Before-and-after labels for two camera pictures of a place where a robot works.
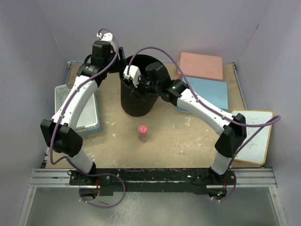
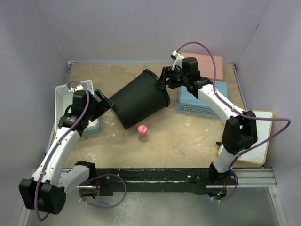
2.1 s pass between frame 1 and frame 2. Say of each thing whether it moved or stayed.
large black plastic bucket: moved
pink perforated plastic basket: stayed
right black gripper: moved
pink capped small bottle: stayed
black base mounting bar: stayed
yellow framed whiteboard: stayed
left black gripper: moved
